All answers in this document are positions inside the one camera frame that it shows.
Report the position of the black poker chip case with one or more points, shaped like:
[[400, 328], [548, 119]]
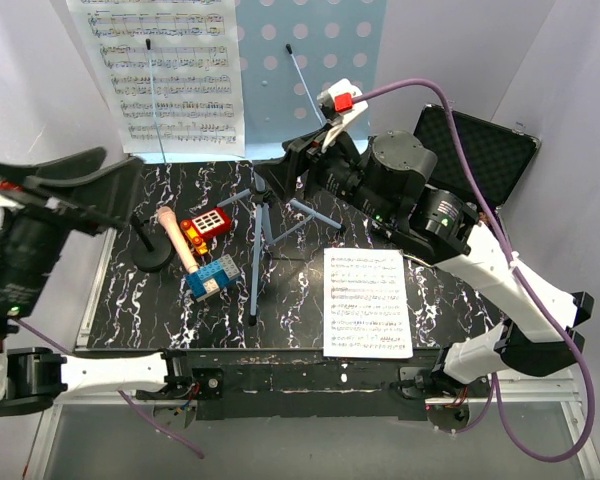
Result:
[[497, 156]]

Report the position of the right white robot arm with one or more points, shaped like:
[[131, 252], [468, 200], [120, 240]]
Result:
[[534, 337]]

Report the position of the blue grey brick toy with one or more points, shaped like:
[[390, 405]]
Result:
[[212, 278]]

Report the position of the left aluminium rail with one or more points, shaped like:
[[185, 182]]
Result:
[[95, 300]]

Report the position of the pink toy microphone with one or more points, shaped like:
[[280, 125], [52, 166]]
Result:
[[167, 219]]

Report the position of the sheet music page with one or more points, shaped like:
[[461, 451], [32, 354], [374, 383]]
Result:
[[365, 312], [169, 72]]

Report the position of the blue music stand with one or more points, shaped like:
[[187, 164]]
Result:
[[291, 51]]

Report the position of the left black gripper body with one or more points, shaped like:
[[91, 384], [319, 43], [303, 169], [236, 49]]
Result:
[[18, 273]]

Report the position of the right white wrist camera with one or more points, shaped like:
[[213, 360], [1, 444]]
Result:
[[342, 105]]

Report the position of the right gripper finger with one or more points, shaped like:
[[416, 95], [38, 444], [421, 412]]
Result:
[[280, 175], [296, 150]]

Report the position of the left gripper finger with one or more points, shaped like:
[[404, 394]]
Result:
[[69, 172], [103, 199]]

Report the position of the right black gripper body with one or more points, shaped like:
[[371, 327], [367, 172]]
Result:
[[343, 180]]

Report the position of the black microphone stand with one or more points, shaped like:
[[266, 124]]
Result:
[[153, 252]]

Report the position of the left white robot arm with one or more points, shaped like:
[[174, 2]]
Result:
[[44, 205]]

